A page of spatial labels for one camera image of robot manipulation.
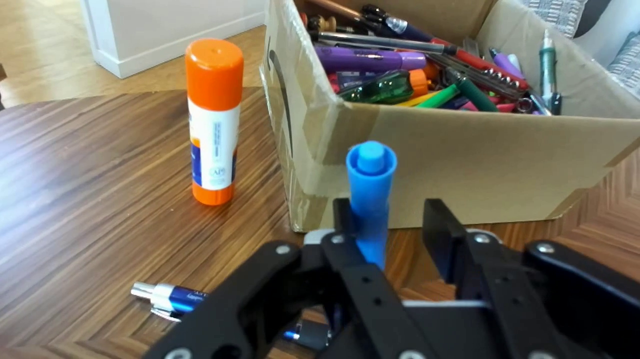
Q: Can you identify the green marker in box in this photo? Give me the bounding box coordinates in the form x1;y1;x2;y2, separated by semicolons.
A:
339;71;431;105

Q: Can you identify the green silver pen in box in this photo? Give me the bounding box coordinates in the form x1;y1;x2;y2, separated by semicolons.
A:
539;33;563;117

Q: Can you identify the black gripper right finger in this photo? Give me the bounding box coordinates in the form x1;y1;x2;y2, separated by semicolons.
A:
422;200;640;359

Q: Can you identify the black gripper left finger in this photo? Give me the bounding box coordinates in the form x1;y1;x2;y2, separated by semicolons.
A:
144;200;436;359

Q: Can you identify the blue marker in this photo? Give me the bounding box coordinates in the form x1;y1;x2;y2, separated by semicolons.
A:
347;141;398;268

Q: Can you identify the cardboard box of pens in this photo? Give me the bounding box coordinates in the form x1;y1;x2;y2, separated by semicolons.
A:
263;0;640;232

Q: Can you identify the orange-capped glue stick on table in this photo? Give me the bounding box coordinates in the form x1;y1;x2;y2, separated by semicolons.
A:
185;41;245;206

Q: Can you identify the blue silver pen on table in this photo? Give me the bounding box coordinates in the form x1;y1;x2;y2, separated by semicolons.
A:
130;282;207;324

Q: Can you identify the purple marker in box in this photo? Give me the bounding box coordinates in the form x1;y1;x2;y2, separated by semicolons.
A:
317;47;426;73

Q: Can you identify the wooden leaf-shaped side table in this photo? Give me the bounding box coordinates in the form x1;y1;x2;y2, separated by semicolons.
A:
0;93;640;359

